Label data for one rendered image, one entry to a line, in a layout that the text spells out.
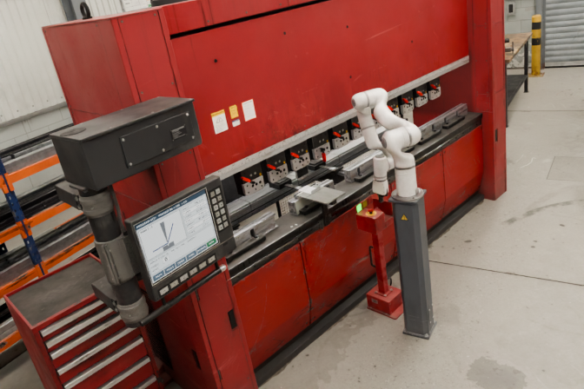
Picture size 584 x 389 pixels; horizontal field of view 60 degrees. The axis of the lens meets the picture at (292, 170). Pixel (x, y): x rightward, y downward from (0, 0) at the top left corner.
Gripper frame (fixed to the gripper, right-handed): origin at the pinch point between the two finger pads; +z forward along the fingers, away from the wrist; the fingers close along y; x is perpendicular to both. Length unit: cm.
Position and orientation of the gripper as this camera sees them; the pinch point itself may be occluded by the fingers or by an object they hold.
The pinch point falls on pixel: (381, 199)
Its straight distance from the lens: 344.7
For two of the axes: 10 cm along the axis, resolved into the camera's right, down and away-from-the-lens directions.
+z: 1.1, 9.0, 4.2
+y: 7.2, 2.2, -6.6
